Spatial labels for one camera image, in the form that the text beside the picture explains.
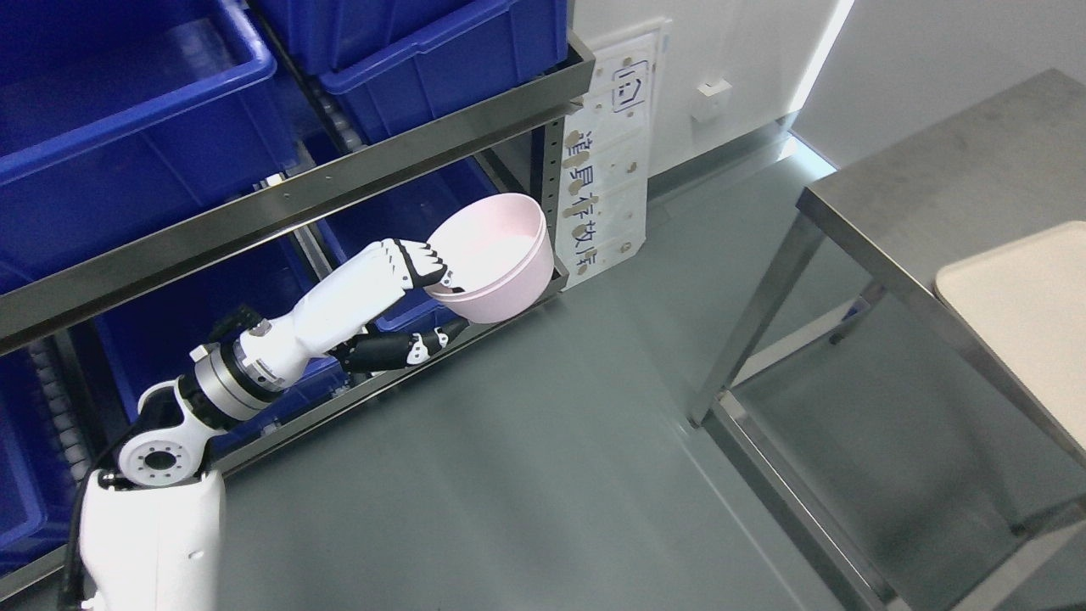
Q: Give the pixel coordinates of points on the stainless steel table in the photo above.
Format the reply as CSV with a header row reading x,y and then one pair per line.
x,y
908,464

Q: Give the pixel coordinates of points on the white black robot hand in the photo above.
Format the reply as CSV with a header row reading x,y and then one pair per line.
x,y
331,319

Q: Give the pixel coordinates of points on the blue bin middle shelf right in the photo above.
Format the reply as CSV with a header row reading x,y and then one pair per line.
x,y
393,66

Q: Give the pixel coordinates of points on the white sign board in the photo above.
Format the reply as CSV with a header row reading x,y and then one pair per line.
x,y
601,216

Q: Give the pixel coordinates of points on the blue bin shelf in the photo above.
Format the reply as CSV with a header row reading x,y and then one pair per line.
x,y
393,66
120,118

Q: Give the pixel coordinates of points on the blue bin lower centre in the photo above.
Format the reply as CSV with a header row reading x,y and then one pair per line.
x,y
147,340

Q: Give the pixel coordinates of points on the beige plastic tray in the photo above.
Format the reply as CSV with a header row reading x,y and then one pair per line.
x,y
1026,302

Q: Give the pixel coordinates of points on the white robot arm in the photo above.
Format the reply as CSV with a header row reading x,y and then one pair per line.
x,y
147,527

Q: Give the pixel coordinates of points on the white wall socket box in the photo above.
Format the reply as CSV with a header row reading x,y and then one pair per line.
x,y
709,100

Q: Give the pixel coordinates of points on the blue bin middle shelf centre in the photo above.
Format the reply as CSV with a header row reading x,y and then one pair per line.
x,y
120,118

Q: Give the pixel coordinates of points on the blue bin lower left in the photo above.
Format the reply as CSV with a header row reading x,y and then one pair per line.
x,y
36,485

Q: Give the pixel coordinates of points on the metal shelf rack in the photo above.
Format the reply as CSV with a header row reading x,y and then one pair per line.
x,y
72,296

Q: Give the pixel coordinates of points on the pink bowl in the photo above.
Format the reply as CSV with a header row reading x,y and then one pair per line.
x,y
499,256

